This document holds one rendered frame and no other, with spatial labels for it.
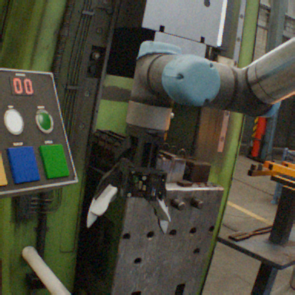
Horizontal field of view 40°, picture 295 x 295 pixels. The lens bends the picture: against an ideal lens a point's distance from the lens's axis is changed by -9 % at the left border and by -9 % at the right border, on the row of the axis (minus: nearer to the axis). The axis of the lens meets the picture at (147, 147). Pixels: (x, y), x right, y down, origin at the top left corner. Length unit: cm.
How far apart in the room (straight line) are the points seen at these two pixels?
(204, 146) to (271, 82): 100
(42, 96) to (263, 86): 55
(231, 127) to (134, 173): 100
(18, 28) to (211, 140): 85
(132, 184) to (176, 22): 67
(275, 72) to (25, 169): 54
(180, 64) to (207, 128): 100
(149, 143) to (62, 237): 74
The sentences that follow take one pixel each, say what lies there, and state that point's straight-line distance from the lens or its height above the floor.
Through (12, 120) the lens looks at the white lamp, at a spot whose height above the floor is 109.
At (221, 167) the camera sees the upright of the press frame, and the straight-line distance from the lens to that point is 171.
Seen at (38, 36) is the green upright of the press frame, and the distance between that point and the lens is 123.
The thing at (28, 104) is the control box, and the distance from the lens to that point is 97.
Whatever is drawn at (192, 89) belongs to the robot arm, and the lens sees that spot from 61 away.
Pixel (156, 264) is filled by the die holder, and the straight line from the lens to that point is 138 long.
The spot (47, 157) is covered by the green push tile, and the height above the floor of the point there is 102.
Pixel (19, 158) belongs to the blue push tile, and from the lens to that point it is 89.
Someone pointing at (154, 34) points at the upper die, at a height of 135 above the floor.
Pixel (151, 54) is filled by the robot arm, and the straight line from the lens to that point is 72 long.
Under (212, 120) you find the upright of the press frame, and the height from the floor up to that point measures 111.
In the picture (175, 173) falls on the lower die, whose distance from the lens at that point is 137.
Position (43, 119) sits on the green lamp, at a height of 109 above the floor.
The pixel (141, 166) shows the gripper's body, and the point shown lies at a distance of 73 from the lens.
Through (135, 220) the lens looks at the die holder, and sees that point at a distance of 126.
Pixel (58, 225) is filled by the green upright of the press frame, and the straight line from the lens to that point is 138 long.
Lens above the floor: 122
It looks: 9 degrees down
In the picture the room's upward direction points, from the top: 10 degrees clockwise
